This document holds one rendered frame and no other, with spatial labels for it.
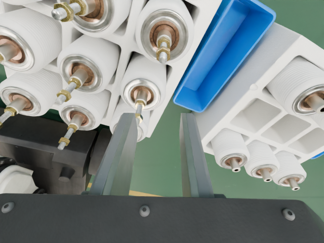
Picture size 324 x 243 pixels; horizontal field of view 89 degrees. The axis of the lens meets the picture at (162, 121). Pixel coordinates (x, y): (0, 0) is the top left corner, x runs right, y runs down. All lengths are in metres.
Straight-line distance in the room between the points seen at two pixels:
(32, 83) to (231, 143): 0.50
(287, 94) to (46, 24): 0.49
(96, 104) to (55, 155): 0.34
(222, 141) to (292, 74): 0.23
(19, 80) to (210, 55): 0.50
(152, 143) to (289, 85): 0.60
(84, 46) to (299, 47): 0.41
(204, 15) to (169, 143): 0.60
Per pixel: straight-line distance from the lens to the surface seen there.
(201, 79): 0.61
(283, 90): 0.44
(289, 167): 0.68
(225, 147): 0.51
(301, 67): 0.46
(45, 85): 0.46
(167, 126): 0.74
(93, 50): 0.34
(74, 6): 0.26
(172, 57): 0.30
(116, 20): 0.30
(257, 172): 0.62
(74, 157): 0.69
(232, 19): 0.57
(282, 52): 0.45
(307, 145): 0.77
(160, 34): 0.27
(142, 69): 0.34
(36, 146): 0.72
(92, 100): 0.41
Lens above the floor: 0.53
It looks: 48 degrees down
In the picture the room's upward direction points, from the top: 177 degrees counter-clockwise
